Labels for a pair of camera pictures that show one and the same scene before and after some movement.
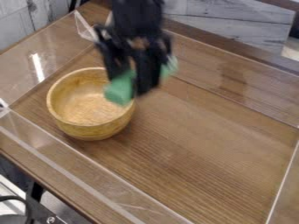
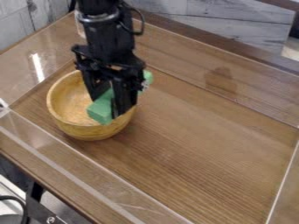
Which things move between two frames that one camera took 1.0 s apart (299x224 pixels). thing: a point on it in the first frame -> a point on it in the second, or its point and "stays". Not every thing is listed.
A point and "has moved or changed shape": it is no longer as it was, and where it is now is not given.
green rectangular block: x=121 y=87 has moved or changed shape
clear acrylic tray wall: x=77 y=177 stays
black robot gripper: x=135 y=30 -> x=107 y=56
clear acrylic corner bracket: x=85 y=30 stays
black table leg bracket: x=39 y=213 stays
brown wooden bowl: x=85 y=114 stays
